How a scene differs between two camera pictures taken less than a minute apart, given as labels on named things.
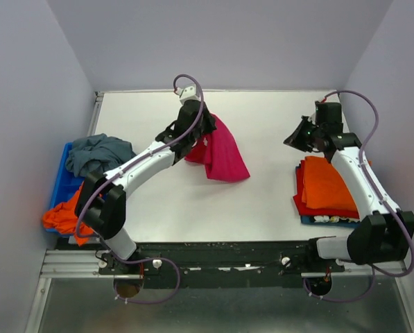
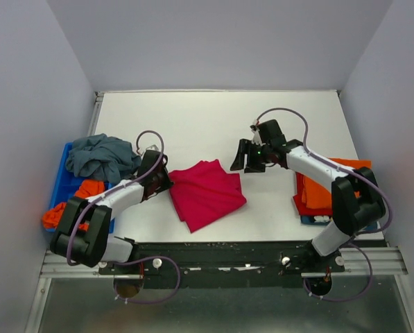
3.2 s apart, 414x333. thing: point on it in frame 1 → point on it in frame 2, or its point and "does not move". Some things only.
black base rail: x=220 y=265 does not move
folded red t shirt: x=304 y=209 does not move
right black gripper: x=295 y=139 → x=245 y=147
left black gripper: x=210 y=123 → x=168 y=182
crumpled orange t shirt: x=63 y=218 does not move
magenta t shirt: x=219 y=152 → x=204 y=192
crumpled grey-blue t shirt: x=98 y=152 does not move
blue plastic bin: x=66 y=185 does not move
